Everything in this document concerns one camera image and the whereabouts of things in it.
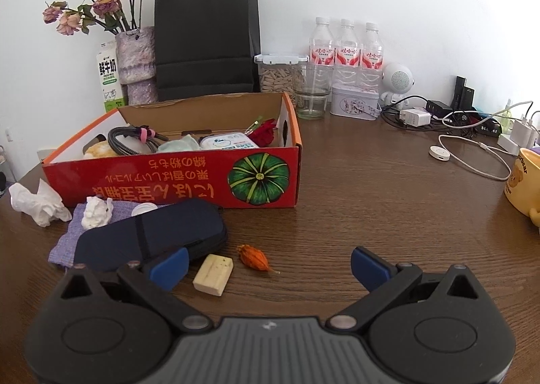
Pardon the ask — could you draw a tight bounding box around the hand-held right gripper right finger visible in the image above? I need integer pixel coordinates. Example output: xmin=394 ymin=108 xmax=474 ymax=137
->
xmin=327 ymin=246 xmax=479 ymax=332

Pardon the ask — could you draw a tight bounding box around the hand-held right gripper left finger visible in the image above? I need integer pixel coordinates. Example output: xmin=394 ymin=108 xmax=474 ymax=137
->
xmin=59 ymin=247 xmax=214 ymax=332

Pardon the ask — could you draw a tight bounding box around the beige soap bar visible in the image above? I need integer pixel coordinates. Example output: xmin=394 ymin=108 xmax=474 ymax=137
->
xmin=193 ymin=253 xmax=234 ymax=297

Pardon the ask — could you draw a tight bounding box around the navy zip case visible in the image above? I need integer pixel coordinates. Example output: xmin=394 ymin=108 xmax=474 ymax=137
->
xmin=74 ymin=198 xmax=228 ymax=274

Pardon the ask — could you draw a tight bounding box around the orange dried pod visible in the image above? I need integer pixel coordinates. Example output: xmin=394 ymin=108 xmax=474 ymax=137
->
xmin=235 ymin=244 xmax=281 ymax=276

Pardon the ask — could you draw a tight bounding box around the red cardboard box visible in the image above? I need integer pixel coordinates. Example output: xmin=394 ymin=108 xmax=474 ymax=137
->
xmin=42 ymin=91 xmax=303 ymax=210

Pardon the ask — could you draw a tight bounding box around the small white tissue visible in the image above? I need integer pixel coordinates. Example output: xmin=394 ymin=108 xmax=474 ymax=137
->
xmin=81 ymin=196 xmax=114 ymax=229

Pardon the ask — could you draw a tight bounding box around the green plastic bag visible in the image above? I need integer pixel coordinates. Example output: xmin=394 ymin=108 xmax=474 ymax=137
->
xmin=158 ymin=134 xmax=201 ymax=153

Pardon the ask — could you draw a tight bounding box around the braided cable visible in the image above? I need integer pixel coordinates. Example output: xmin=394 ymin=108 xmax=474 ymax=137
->
xmin=107 ymin=125 xmax=169 ymax=156

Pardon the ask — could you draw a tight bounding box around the white wet wipes pack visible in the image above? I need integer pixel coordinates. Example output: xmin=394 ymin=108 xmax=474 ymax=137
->
xmin=198 ymin=131 xmax=259 ymax=151

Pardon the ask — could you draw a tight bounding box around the large white tissue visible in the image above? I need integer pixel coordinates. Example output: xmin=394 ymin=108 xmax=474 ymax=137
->
xmin=8 ymin=178 xmax=72 ymax=228

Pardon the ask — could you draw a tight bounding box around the red felt flower hair clip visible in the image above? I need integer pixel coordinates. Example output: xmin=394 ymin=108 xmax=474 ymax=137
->
xmin=247 ymin=116 xmax=279 ymax=148

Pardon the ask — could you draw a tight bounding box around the purple woven cloth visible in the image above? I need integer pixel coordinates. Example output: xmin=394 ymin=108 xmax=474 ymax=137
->
xmin=48 ymin=198 xmax=140 ymax=269

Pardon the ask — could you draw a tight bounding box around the white charger plug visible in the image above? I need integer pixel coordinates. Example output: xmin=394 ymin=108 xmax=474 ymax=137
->
xmin=400 ymin=108 xmax=432 ymax=128

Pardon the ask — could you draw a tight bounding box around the white printed tin box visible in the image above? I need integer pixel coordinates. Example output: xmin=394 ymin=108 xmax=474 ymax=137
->
xmin=330 ymin=84 xmax=380 ymax=120

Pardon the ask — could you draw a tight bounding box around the yellow bear mug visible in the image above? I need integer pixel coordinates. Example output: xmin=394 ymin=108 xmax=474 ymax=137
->
xmin=504 ymin=148 xmax=540 ymax=226

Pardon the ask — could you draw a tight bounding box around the black power adapter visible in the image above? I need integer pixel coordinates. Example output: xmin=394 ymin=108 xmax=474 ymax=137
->
xmin=426 ymin=99 xmax=454 ymax=117

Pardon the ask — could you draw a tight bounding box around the empty glass jar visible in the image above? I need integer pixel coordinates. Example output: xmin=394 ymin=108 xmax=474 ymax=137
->
xmin=293 ymin=63 xmax=334 ymax=120

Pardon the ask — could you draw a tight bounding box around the white robot-shaped speaker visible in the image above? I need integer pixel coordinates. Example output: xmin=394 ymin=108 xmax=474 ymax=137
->
xmin=379 ymin=61 xmax=418 ymax=110

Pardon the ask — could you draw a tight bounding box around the black upright device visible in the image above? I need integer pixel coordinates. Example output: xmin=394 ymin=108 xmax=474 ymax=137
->
xmin=451 ymin=76 xmax=475 ymax=110

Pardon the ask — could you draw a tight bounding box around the white power strip with chargers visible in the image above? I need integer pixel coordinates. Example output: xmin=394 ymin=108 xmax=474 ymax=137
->
xmin=498 ymin=114 xmax=540 ymax=156

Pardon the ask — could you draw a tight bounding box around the white green milk carton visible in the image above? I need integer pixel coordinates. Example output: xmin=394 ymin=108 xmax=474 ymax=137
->
xmin=93 ymin=40 xmax=127 ymax=115

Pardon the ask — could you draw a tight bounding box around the clear seed jar white lid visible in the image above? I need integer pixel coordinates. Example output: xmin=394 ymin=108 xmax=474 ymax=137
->
xmin=254 ymin=54 xmax=308 ymax=108

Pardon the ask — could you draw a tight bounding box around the purple textured vase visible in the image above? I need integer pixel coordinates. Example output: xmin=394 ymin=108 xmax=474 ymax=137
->
xmin=115 ymin=27 xmax=159 ymax=106

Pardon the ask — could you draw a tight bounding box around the black paper bag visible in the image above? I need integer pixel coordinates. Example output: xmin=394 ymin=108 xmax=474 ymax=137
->
xmin=154 ymin=0 xmax=261 ymax=103

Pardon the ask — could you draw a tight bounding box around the white puck charger cable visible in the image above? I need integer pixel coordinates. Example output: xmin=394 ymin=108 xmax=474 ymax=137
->
xmin=428 ymin=134 xmax=513 ymax=181

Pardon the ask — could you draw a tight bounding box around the black cable bundle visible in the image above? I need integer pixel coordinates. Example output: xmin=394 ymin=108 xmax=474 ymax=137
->
xmin=382 ymin=95 xmax=503 ymax=136

